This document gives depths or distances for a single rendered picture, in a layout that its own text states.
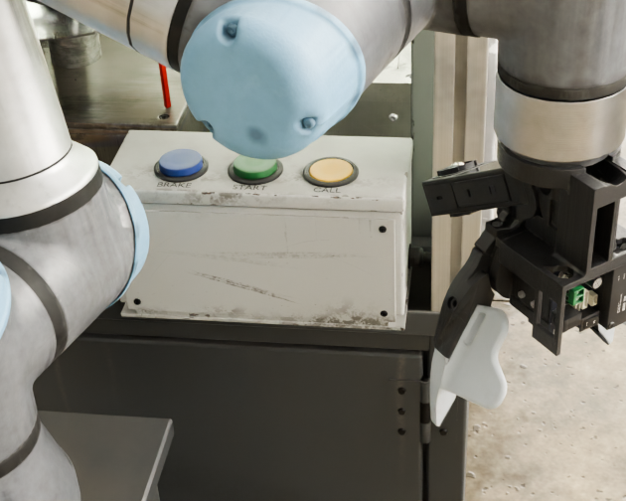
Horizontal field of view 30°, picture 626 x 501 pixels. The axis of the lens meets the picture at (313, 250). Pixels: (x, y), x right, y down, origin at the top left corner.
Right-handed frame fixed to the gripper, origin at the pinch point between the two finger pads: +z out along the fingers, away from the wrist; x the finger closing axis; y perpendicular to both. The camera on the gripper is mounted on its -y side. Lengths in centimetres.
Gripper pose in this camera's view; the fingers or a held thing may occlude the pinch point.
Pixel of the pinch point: (518, 378)
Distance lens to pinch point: 83.2
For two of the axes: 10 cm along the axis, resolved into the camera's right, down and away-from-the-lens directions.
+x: 8.5, -3.3, 4.0
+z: 0.5, 8.2, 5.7
